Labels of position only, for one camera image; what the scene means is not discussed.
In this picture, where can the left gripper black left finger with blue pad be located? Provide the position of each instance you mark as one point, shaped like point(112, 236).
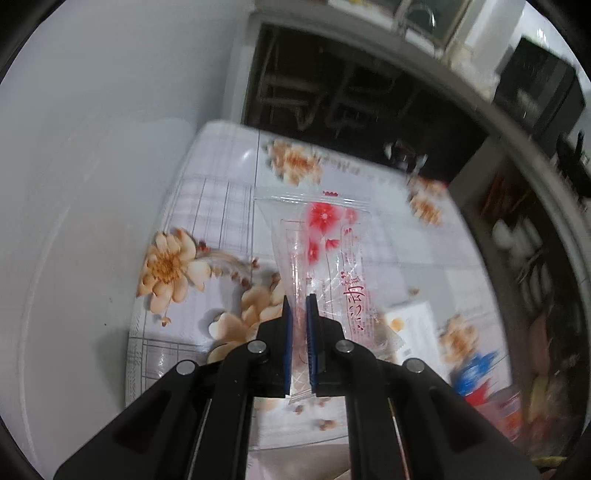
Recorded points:
point(194, 422)

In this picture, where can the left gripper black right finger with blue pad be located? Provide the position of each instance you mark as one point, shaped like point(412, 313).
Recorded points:
point(404, 421)

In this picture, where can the clear red-flowered plastic wrapper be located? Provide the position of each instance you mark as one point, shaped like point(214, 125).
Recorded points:
point(336, 249)

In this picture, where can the concrete kitchen counter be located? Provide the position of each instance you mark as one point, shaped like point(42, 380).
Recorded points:
point(320, 19)

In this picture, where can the blue candy wrapper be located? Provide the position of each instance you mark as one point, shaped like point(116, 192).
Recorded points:
point(470, 374)

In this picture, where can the yellow white medicine box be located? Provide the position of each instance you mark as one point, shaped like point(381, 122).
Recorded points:
point(412, 333)

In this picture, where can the red plastic bag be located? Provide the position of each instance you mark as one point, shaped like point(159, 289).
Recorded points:
point(503, 409)

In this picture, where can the floral plastic tablecloth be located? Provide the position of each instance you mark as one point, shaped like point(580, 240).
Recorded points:
point(238, 284)

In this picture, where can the stack of white plates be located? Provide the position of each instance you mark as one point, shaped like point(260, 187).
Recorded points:
point(527, 259)

